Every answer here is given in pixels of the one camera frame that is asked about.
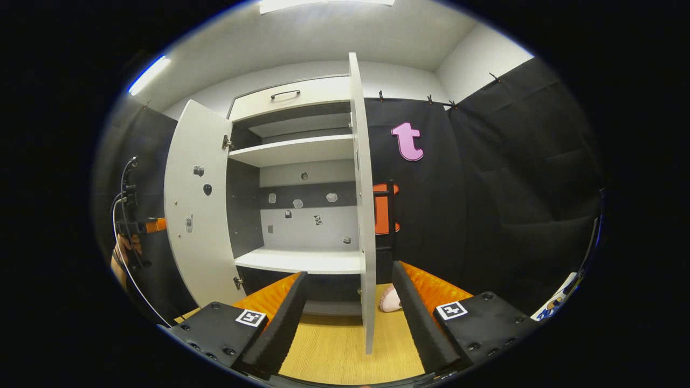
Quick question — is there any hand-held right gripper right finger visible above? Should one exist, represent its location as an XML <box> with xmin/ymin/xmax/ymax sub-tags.
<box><xmin>392</xmin><ymin>261</ymin><xmax>541</xmax><ymax>376</ymax></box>

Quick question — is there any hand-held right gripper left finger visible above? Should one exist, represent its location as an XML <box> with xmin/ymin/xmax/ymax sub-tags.
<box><xmin>171</xmin><ymin>271</ymin><xmax>309</xmax><ymax>381</ymax></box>

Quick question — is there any beige shoe cabinet door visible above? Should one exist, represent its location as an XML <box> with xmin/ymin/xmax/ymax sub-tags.
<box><xmin>348</xmin><ymin>52</ymin><xmax>376</xmax><ymax>355</ymax></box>
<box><xmin>164</xmin><ymin>99</ymin><xmax>246</xmax><ymax>308</ymax></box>

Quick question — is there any beige double-door shoe cabinet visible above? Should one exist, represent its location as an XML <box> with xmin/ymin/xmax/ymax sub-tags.
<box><xmin>164</xmin><ymin>52</ymin><xmax>397</xmax><ymax>355</ymax></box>

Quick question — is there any white cabinet shelf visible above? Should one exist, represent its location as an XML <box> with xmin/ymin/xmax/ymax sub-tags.
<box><xmin>234</xmin><ymin>246</ymin><xmax>362</xmax><ymax>275</ymax></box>
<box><xmin>229</xmin><ymin>134</ymin><xmax>355</xmax><ymax>168</ymax></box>

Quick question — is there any pink plush toy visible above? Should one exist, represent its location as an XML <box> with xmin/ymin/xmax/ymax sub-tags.
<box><xmin>378</xmin><ymin>286</ymin><xmax>403</xmax><ymax>313</ymax></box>

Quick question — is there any white blue printed object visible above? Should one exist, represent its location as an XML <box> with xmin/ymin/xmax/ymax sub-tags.
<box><xmin>531</xmin><ymin>272</ymin><xmax>583</xmax><ymax>322</ymax></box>

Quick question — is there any narrow ceiling light strip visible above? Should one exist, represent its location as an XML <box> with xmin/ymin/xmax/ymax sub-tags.
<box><xmin>128</xmin><ymin>55</ymin><xmax>171</xmax><ymax>96</ymax></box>

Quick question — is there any black backdrop cloth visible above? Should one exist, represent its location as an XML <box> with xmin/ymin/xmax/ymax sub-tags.
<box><xmin>92</xmin><ymin>57</ymin><xmax>604</xmax><ymax>324</ymax></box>

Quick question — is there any row of black clips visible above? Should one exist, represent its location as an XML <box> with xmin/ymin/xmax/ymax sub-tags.
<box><xmin>141</xmin><ymin>72</ymin><xmax>502</xmax><ymax>110</ymax></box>

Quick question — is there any wide ceiling light panel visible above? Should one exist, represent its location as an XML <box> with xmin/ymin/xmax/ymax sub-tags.
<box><xmin>259</xmin><ymin>0</ymin><xmax>395</xmax><ymax>15</ymax></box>

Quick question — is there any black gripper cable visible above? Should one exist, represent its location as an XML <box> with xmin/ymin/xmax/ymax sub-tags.
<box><xmin>111</xmin><ymin>156</ymin><xmax>170</xmax><ymax>328</ymax></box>

